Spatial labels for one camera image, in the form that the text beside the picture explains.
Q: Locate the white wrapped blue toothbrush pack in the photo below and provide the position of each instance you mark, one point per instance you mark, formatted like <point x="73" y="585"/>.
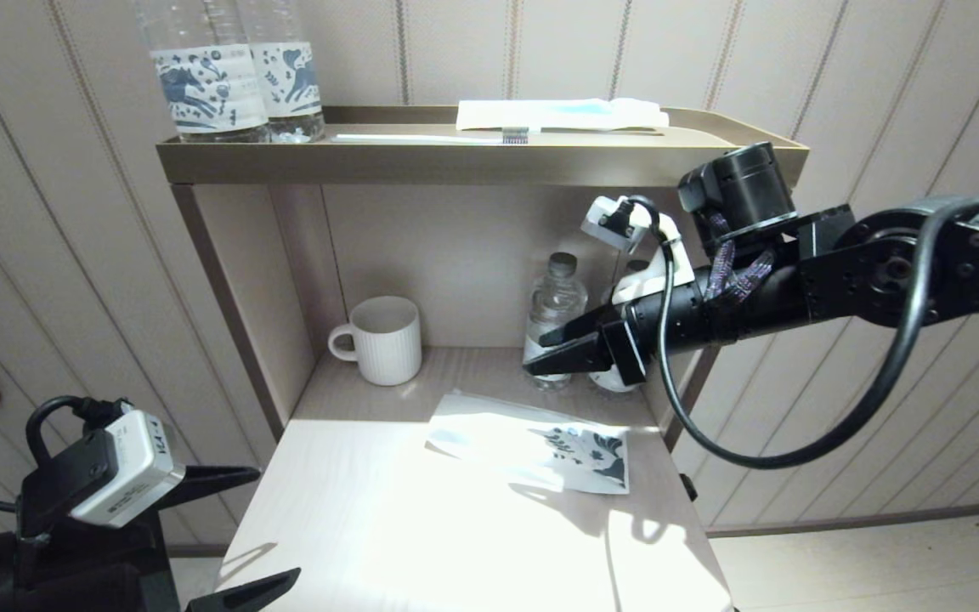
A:
<point x="557" y="113"/>

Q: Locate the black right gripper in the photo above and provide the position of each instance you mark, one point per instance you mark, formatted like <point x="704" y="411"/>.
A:
<point x="638" y="348"/>

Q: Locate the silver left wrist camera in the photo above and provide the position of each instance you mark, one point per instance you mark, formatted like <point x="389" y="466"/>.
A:
<point x="128" y="476"/>

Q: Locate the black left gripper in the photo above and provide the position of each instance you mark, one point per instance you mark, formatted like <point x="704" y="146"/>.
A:
<point x="99" y="569"/>

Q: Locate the beige wooden shelf cabinet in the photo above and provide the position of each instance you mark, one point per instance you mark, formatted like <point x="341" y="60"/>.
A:
<point x="251" y="280"/>

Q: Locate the white floral zip pouch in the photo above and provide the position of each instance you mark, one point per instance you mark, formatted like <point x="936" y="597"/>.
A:
<point x="489" y="433"/>

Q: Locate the white toothbrush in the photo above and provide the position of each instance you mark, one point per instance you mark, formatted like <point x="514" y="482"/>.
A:
<point x="421" y="138"/>

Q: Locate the small clear water bottle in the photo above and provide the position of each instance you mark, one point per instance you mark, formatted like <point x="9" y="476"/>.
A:
<point x="556" y="297"/>
<point x="613" y="382"/>

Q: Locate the large bottle blue deer label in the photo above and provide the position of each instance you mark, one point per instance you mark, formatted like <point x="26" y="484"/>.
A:
<point x="292" y="76"/>
<point x="205" y="89"/>

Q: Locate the brown metal shelf tray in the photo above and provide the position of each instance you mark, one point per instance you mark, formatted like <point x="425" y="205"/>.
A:
<point x="472" y="166"/>

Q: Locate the small black knob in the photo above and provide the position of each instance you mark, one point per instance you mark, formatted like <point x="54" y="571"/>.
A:
<point x="689" y="490"/>

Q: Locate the white ribbed mug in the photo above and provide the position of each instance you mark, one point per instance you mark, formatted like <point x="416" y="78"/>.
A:
<point x="387" y="344"/>

